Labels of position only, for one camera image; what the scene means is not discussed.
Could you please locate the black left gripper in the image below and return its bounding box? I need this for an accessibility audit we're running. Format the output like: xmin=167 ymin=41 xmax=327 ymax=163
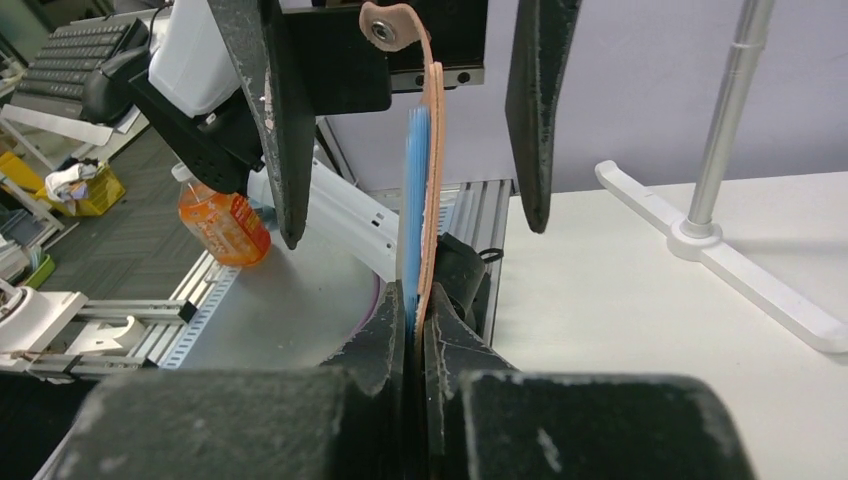
xmin=208 ymin=0 xmax=581 ymax=250

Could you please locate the silver clothes rack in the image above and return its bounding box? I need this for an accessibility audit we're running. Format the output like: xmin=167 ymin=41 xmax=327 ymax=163
xmin=595 ymin=1 xmax=847 ymax=356

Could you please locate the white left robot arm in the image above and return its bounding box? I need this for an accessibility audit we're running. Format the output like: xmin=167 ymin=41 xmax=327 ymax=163
xmin=127 ymin=1 xmax=580 ymax=333

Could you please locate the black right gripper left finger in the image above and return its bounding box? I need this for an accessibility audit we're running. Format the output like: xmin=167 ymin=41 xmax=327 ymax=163
xmin=49 ymin=282 xmax=404 ymax=479

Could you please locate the orange drink bottle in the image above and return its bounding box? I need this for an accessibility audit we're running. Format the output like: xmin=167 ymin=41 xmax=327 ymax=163
xmin=171 ymin=163 xmax=271 ymax=267

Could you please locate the yellow crate with cloth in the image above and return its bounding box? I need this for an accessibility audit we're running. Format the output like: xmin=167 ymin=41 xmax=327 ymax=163
xmin=35 ymin=158 xmax=126 ymax=217

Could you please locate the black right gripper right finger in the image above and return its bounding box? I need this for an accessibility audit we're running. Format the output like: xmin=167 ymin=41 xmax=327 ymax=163
xmin=423 ymin=291 xmax=755 ymax=479

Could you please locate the black keyboard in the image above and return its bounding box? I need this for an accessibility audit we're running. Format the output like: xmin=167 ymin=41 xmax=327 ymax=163
xmin=10 ymin=16 xmax=150 ymax=122

